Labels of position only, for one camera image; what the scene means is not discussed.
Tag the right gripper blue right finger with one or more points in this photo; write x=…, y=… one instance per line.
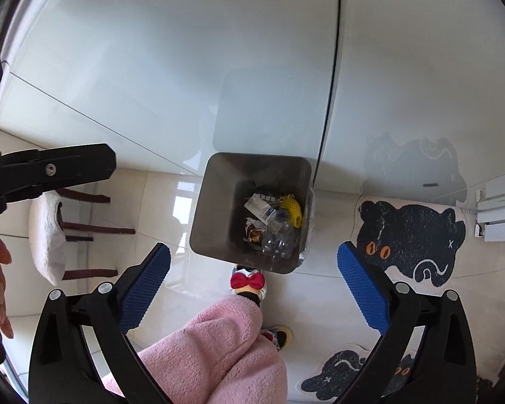
x=373, y=304

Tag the pink fleece trouser leg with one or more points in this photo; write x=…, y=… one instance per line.
x=220, y=356

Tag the white printed wrapper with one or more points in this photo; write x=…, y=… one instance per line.
x=260, y=208

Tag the dark grey trash bin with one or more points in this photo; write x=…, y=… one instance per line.
x=224, y=229

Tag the white sliding door rail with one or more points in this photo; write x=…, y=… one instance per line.
x=485, y=210

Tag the clear plastic bottle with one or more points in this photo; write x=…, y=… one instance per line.
x=279, y=237

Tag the black cat floor mat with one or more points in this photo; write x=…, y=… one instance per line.
x=411, y=241

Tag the slipper with red bow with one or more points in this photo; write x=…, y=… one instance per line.
x=247, y=281

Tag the yellow mesh trash item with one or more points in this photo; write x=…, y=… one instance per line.
x=293, y=208

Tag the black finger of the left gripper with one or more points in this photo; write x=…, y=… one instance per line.
x=30, y=173

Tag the white cushioned wooden stool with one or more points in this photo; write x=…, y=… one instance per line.
x=47, y=235

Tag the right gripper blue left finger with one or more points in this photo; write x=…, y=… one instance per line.
x=139, y=284

